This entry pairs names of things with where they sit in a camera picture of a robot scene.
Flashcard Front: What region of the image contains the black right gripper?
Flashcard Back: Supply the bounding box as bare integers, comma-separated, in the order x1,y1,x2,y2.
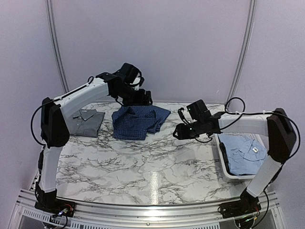
173,120,204,140

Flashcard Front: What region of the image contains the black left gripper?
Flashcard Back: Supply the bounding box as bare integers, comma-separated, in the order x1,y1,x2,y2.
115,84,152,106

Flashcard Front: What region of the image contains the blue checked long sleeve shirt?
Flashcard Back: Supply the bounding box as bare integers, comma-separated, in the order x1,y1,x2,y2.
112,105,171,140

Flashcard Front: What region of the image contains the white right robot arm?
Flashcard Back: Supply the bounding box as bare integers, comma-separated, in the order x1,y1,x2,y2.
173,100,301,214

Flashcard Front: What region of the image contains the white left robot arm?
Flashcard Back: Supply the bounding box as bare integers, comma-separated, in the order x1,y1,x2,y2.
34,63,153,215

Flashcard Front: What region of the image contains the dark garment in basket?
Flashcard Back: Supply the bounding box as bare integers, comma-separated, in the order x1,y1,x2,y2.
219,142,230,175

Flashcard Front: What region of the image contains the folded grey shirt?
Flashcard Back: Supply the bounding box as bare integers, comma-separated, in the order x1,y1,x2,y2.
66,109,105,137

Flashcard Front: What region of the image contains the light blue shirt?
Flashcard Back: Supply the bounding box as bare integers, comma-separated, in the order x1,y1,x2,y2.
219,135,269,176

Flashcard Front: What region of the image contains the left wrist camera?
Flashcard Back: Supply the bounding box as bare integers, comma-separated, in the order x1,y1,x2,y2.
131,75,144,91

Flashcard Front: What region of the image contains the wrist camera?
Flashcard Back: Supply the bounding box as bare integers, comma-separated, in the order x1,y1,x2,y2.
178,107,190,125
131,75,144,91

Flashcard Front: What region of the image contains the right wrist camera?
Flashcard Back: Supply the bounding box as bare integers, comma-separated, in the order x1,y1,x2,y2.
178,107,190,125

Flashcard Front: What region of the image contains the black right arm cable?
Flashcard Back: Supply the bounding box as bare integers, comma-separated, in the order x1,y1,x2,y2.
190,96,301,160

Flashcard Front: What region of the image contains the right aluminium corner post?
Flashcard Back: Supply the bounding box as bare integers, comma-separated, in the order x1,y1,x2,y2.
227,0,257,101

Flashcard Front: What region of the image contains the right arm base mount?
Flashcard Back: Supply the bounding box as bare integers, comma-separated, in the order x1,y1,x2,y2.
218,200,262,219

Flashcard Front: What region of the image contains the aluminium front frame rail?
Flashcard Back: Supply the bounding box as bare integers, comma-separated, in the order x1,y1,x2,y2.
9,188,286,229

